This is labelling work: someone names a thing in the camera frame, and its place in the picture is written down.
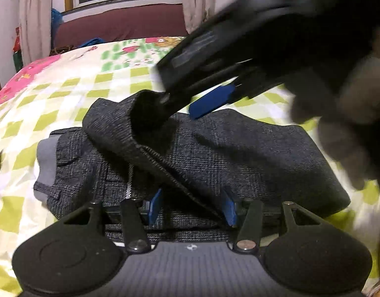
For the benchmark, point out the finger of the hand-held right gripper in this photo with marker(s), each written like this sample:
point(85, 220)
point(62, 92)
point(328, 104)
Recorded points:
point(196, 91)
point(208, 103)

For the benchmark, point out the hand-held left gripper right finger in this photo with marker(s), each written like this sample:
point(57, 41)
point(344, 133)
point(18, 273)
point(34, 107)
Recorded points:
point(230, 207)

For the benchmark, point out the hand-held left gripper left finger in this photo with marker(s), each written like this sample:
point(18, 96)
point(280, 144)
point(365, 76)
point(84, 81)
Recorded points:
point(154, 207)

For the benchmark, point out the dark grey pants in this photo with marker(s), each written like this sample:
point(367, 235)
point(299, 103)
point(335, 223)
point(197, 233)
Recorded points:
point(239, 148)

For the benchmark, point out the person's right hand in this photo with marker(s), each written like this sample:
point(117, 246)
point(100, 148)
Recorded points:
point(357, 114)

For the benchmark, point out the beige curtain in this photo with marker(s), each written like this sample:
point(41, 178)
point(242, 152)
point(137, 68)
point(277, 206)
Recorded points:
point(197, 3)
point(35, 15)

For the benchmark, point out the maroon headboard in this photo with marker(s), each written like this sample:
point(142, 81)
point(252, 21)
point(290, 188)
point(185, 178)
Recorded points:
point(122, 21)

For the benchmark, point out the blue cloth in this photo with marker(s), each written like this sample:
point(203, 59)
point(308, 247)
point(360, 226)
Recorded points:
point(91, 42)

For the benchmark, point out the blue bag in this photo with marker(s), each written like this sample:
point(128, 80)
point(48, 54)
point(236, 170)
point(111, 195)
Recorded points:
point(56, 20)

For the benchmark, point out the green checkered printed blanket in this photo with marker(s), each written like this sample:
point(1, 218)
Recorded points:
point(23, 114)

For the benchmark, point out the colourful hanging items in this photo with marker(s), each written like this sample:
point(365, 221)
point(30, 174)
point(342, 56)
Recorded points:
point(17, 49)

